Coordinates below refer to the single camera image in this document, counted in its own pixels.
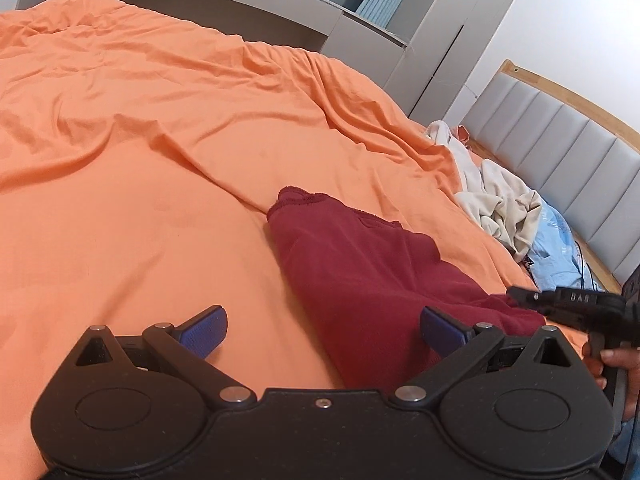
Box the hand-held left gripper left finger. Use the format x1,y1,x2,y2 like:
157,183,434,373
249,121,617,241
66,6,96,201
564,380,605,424
74,305,257,408

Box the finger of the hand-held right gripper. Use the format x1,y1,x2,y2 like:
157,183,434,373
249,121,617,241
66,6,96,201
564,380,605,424
506,286,548,313

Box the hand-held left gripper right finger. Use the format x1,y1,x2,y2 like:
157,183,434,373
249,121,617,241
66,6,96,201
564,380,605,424
392,306,581,407

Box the dark red shirt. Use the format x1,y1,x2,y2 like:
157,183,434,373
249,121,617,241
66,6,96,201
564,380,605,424
266,186,548,392

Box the person's right hand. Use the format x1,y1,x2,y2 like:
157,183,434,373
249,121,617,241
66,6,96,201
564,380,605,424
581,347,640,426

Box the light blue printed cloth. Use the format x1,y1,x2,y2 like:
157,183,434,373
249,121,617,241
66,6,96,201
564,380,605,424
522,204,597,292

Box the cream hooded garment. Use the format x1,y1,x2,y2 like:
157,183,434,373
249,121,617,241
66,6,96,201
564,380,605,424
456,157,544,262

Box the person's blue jeans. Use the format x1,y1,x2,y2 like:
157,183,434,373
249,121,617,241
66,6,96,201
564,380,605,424
607,416,640,467

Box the grey padded headboard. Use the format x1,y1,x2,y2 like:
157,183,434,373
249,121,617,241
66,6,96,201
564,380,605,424
459,59,640,287

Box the white crumpled garment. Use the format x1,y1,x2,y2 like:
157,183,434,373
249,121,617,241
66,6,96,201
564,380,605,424
425,120,482,187

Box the orange bed blanket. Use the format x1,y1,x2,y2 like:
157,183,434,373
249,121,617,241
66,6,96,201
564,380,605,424
0,0,601,473

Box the grey wall cabinet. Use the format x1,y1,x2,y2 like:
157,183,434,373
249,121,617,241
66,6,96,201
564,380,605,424
15,0,523,121

